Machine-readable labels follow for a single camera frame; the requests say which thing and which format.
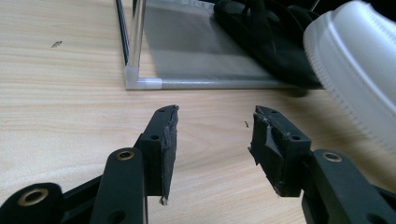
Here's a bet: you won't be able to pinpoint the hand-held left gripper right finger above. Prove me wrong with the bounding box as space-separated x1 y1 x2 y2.
247 105 313 198

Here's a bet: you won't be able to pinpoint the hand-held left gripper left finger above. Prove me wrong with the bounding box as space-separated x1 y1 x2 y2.
134 105 180 206

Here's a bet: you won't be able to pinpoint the metal shoe rack grey shelves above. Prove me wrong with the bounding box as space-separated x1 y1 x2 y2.
115 0 325 91

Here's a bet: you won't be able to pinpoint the black flip-flop slipper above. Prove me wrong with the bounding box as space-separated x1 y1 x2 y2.
213 0 323 90

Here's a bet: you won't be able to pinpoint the white sneaker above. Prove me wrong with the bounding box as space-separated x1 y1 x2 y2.
303 0 396 155

